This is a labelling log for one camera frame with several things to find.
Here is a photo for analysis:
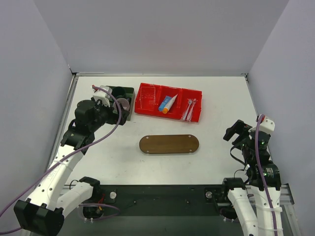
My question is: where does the lilac mug black handle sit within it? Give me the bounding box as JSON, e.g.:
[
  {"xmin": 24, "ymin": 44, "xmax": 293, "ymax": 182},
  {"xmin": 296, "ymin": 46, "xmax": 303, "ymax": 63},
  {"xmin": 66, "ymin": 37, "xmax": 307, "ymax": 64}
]
[{"xmin": 116, "ymin": 98, "xmax": 130, "ymax": 111}]

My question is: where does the clear acrylic toothbrush holder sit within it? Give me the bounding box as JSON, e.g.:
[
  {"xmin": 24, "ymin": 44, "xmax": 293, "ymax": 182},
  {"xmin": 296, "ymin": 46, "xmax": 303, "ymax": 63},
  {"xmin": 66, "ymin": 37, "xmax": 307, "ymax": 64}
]
[{"xmin": 137, "ymin": 84, "xmax": 156, "ymax": 111}]

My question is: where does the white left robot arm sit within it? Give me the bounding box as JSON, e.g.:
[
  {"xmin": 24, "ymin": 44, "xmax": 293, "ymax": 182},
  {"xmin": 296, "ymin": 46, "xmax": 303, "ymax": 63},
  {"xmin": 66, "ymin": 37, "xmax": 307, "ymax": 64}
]
[{"xmin": 14, "ymin": 97, "xmax": 129, "ymax": 236}]

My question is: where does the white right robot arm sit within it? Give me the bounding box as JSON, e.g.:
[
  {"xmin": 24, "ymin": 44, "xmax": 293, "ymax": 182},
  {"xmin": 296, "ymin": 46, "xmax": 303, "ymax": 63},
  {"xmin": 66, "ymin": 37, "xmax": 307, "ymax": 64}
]
[{"xmin": 223, "ymin": 114, "xmax": 284, "ymax": 236}]

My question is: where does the red compartment tray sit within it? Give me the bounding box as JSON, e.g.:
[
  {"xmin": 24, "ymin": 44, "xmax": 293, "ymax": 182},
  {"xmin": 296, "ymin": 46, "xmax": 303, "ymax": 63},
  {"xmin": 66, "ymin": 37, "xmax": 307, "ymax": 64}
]
[{"xmin": 134, "ymin": 83, "xmax": 202, "ymax": 122}]

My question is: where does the white toothbrush right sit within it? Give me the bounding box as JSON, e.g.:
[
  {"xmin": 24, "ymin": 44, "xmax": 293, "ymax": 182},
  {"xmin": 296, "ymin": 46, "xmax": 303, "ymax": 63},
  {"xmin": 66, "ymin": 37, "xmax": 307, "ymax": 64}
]
[{"xmin": 186, "ymin": 99, "xmax": 196, "ymax": 122}]

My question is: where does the blue white toothpaste tube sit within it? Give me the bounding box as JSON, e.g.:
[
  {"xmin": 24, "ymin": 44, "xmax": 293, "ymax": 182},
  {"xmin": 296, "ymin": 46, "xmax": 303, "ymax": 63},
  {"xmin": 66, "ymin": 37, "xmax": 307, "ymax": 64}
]
[{"xmin": 158, "ymin": 94, "xmax": 178, "ymax": 114}]

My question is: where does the oval wooden tray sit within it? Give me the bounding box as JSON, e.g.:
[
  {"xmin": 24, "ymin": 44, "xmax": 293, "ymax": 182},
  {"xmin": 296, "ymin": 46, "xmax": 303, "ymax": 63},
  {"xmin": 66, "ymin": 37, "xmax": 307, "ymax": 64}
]
[{"xmin": 139, "ymin": 134, "xmax": 199, "ymax": 154}]

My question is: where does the dark green mug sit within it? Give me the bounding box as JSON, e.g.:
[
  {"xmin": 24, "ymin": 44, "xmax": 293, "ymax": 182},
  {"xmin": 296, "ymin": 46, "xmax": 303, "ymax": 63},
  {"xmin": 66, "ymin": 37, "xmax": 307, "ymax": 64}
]
[{"xmin": 112, "ymin": 87, "xmax": 127, "ymax": 99}]

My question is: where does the green plastic bin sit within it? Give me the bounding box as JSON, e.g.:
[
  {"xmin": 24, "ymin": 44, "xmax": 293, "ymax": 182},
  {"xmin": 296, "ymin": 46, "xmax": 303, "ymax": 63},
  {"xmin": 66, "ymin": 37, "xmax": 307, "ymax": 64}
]
[{"xmin": 109, "ymin": 86, "xmax": 135, "ymax": 121}]

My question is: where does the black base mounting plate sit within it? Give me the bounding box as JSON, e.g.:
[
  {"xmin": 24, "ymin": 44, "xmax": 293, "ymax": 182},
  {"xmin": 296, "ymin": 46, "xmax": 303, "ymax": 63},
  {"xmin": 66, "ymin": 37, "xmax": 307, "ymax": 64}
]
[{"xmin": 71, "ymin": 184, "xmax": 249, "ymax": 219}]

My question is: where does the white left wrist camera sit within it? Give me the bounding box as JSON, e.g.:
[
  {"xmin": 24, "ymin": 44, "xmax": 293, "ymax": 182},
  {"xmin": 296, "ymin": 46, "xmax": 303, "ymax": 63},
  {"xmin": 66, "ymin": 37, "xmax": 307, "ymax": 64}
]
[{"xmin": 93, "ymin": 86, "xmax": 112, "ymax": 107}]

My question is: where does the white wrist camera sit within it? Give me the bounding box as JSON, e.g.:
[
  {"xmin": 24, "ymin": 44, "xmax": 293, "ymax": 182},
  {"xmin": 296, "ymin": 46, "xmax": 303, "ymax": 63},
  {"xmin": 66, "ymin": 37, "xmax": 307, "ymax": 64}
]
[
  {"xmin": 93, "ymin": 86, "xmax": 112, "ymax": 107},
  {"xmin": 257, "ymin": 114, "xmax": 275, "ymax": 135}
]

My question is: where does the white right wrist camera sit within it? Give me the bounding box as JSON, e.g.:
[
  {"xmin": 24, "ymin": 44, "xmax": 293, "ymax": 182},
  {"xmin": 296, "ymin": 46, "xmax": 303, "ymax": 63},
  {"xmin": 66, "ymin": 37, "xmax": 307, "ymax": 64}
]
[{"xmin": 257, "ymin": 114, "xmax": 275, "ymax": 135}]

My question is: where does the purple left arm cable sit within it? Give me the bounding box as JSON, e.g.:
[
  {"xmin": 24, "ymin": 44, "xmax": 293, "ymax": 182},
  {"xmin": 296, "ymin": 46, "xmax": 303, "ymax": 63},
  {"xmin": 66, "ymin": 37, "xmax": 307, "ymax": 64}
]
[{"xmin": 0, "ymin": 85, "xmax": 124, "ymax": 234}]

